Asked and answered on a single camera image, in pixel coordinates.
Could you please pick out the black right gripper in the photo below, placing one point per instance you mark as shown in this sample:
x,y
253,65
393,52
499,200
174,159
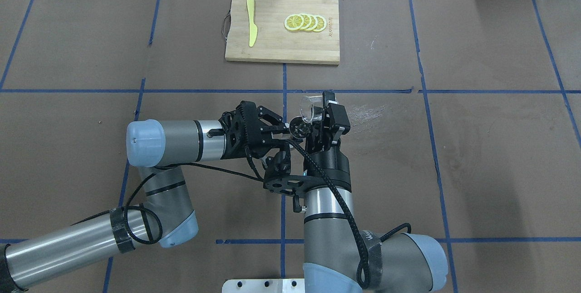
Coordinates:
x,y
331,166

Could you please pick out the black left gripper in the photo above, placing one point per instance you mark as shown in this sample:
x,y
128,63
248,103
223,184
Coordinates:
x,y
252,144

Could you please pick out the clear glass shaker cup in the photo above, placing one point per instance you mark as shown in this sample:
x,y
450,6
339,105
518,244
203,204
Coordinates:
x,y
311,108

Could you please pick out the steel measuring jigger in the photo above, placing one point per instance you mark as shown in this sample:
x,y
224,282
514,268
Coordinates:
x,y
299,128

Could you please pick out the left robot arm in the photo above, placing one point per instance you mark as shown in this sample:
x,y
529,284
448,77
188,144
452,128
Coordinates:
x,y
63,160

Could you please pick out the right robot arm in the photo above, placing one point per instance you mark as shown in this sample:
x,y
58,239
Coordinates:
x,y
340,257

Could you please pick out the lemon slices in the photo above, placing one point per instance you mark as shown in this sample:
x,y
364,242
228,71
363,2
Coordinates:
x,y
305,22

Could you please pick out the bamboo cutting board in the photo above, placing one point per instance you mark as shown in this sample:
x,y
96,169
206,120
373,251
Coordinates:
x,y
276,44

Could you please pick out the yellow plastic knife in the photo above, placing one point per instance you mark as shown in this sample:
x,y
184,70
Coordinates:
x,y
253,29

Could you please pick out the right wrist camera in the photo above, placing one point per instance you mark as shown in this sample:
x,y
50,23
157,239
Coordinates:
x,y
338,119

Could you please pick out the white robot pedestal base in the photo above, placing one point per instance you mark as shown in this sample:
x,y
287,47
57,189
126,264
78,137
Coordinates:
x,y
272,285

